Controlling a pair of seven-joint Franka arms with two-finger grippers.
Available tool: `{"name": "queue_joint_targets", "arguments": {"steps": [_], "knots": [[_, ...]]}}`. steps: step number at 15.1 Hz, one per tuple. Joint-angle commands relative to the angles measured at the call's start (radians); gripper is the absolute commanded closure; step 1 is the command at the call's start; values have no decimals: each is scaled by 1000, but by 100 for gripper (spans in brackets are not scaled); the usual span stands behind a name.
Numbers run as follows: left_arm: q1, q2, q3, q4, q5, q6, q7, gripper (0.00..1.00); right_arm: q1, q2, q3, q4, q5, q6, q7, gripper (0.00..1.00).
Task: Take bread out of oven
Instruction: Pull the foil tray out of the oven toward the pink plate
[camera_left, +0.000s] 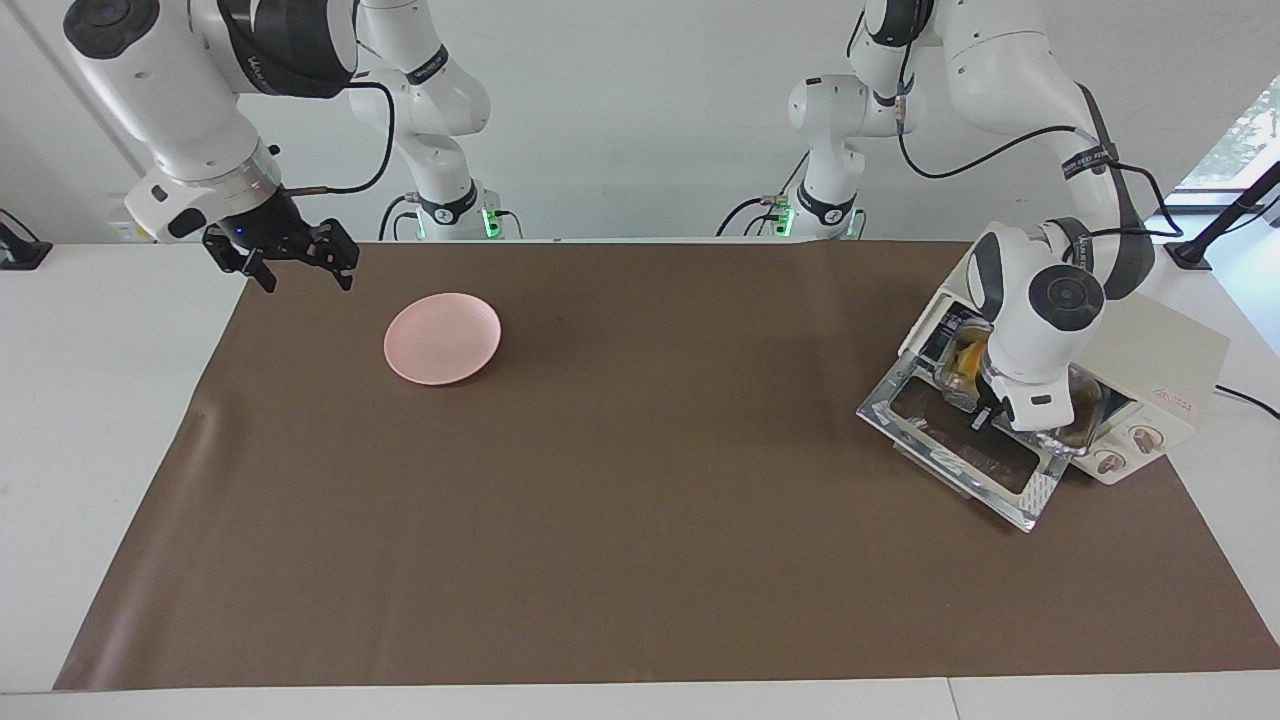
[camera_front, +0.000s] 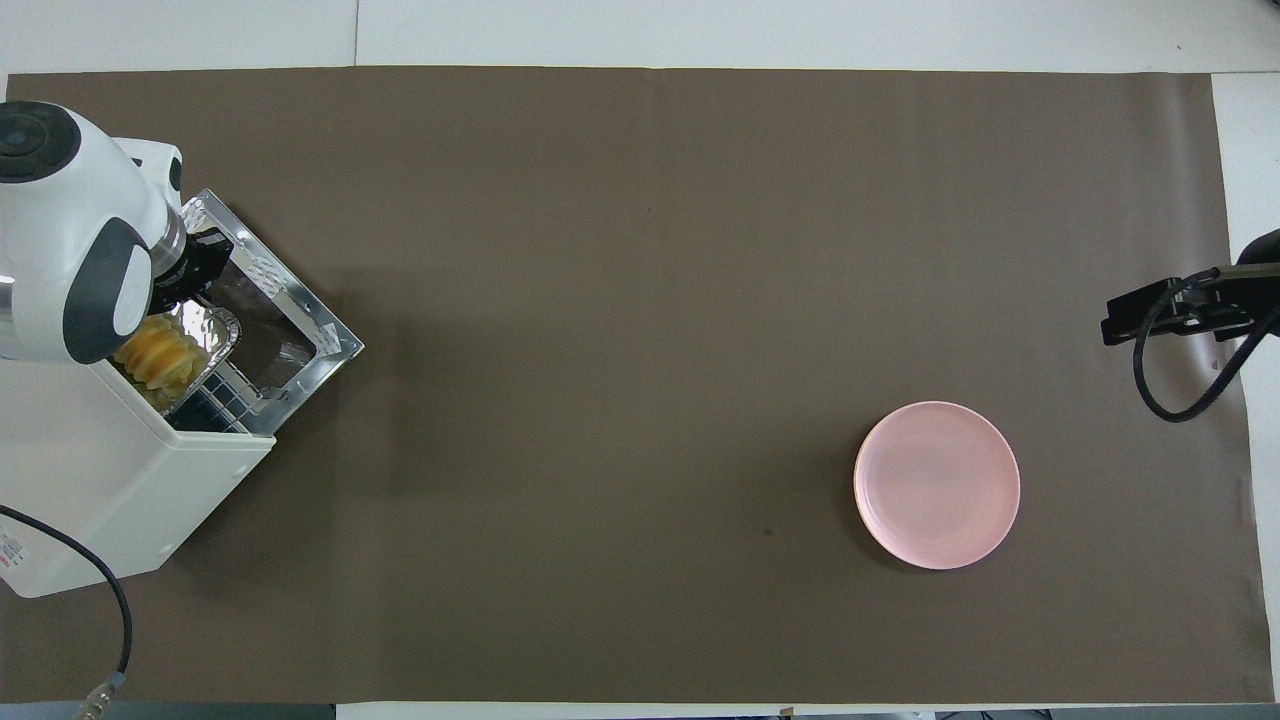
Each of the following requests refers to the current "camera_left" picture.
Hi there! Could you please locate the black base cable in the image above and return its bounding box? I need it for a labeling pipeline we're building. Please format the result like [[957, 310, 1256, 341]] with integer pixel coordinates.
[[715, 150, 811, 238], [378, 193, 421, 241]]

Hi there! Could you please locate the glass oven door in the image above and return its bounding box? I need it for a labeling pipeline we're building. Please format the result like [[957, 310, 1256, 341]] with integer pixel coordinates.
[[856, 352, 1076, 533]]

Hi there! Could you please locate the black desk mount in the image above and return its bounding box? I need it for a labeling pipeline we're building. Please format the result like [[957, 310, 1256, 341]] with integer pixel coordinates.
[[0, 208, 53, 271]]

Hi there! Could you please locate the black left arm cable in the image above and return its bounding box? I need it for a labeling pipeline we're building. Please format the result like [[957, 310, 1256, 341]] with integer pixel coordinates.
[[895, 40, 1186, 241]]

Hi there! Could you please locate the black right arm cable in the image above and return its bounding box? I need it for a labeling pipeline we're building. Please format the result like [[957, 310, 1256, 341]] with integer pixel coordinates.
[[278, 80, 397, 196]]

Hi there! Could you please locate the golden ridged bread loaf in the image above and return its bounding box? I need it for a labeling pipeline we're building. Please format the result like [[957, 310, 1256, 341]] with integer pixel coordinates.
[[950, 338, 989, 389]]

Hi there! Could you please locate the black oven power cord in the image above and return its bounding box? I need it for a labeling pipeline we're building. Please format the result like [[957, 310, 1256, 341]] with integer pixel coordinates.
[[1215, 385, 1280, 421]]

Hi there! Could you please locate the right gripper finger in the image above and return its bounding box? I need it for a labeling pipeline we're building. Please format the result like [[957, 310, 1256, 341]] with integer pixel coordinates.
[[300, 219, 360, 293], [202, 224, 279, 295]]

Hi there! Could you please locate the brown table mat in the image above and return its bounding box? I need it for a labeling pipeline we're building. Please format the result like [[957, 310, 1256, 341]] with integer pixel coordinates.
[[52, 240, 1280, 691]]

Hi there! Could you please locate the black clamp stand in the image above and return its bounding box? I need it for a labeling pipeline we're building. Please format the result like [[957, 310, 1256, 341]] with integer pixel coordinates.
[[1165, 160, 1280, 271]]

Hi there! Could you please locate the window with green foliage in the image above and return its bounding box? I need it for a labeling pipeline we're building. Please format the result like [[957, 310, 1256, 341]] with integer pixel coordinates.
[[1175, 75, 1280, 216]]

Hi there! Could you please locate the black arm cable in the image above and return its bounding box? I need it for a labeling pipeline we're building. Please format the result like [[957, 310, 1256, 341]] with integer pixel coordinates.
[[895, 40, 1186, 241], [278, 80, 397, 196]]

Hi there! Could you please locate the aluminium foil tray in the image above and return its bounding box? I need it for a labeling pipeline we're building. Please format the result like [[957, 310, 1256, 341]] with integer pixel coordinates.
[[935, 312, 1109, 453]]

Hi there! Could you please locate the pink round plate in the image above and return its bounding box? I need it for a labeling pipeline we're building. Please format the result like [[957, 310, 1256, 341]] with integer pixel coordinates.
[[384, 292, 502, 386]]

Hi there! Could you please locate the cream white toaster oven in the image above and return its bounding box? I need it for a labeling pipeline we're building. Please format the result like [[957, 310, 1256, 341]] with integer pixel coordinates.
[[898, 245, 1231, 486]]

